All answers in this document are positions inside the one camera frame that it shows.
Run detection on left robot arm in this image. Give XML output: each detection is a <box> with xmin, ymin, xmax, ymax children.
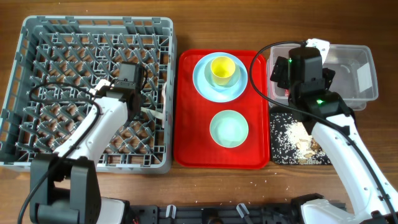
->
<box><xmin>17</xmin><ymin>62</ymin><xmax>148</xmax><ymax>223</ymax></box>

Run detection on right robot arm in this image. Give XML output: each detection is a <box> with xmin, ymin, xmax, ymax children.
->
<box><xmin>275</xmin><ymin>47</ymin><xmax>397</xmax><ymax>223</ymax></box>

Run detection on yellow plastic cup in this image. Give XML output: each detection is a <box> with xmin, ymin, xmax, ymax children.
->
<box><xmin>210</xmin><ymin>56</ymin><xmax>236</xmax><ymax>86</ymax></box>

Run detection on light blue plate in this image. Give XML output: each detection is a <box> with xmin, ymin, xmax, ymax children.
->
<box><xmin>193</xmin><ymin>52</ymin><xmax>248</xmax><ymax>103</ymax></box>

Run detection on rice food leftovers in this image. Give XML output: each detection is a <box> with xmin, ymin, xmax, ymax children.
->
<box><xmin>272</xmin><ymin>113</ymin><xmax>327</xmax><ymax>164</ymax></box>

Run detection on red plastic tray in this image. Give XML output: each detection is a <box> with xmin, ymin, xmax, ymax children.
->
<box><xmin>173</xmin><ymin>49</ymin><xmax>270</xmax><ymax>169</ymax></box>

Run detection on clear plastic bin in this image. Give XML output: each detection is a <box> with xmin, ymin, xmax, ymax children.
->
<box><xmin>267</xmin><ymin>44</ymin><xmax>379</xmax><ymax>111</ymax></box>

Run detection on white plastic fork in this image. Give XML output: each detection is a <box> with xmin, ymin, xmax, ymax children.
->
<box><xmin>141</xmin><ymin>107</ymin><xmax>165</xmax><ymax>120</ymax></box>

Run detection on white plastic spoon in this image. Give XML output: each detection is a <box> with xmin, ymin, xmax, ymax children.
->
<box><xmin>161</xmin><ymin>83</ymin><xmax>167</xmax><ymax>129</ymax></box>

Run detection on black waste tray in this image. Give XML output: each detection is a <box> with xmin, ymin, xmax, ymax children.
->
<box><xmin>269</xmin><ymin>107</ymin><xmax>333</xmax><ymax>166</ymax></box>

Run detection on grey dishwasher rack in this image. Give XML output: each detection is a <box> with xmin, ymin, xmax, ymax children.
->
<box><xmin>1</xmin><ymin>16</ymin><xmax>177</xmax><ymax>174</ymax></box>

